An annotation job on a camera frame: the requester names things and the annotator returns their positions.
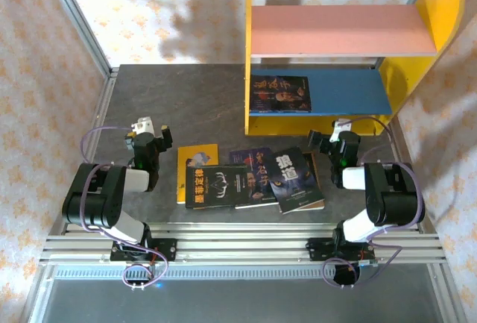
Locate yellow pink blue bookshelf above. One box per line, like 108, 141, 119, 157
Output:
244, 0, 466, 137

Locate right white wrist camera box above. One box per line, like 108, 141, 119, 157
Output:
329, 118, 353, 143

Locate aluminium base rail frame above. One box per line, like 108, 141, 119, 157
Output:
39, 222, 448, 264

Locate purple gold calligraphy book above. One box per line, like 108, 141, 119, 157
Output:
228, 146, 279, 210

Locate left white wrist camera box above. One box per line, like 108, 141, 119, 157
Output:
130, 116, 154, 134

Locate dark portrait cover book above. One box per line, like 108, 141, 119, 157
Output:
248, 74, 312, 113

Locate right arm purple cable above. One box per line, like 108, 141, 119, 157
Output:
320, 116, 426, 289

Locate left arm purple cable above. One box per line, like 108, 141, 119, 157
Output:
80, 125, 168, 290

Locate slotted grey cable duct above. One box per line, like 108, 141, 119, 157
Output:
48, 266, 437, 279

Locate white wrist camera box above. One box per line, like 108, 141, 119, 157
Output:
130, 116, 154, 134
329, 118, 353, 143

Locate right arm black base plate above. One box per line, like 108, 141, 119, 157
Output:
307, 236, 379, 264

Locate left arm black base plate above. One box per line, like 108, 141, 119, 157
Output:
110, 238, 178, 263

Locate wolf face cover book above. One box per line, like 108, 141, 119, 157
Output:
266, 146, 326, 215

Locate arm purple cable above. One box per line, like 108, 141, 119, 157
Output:
320, 116, 426, 289
80, 125, 168, 290

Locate black orange title book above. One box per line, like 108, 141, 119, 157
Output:
185, 165, 250, 210

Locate yellow cartoon cover book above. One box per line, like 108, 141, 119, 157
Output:
176, 142, 220, 204

